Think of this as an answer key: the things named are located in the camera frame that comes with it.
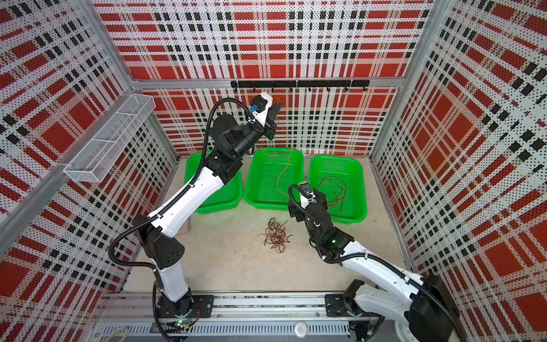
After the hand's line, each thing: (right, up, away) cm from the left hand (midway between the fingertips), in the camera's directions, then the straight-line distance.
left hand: (281, 101), depth 63 cm
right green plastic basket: (+31, -24, +48) cm, 62 cm away
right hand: (+9, -29, +15) cm, 33 cm away
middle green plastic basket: (-6, -20, +51) cm, 55 cm away
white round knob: (+6, -73, +6) cm, 73 cm away
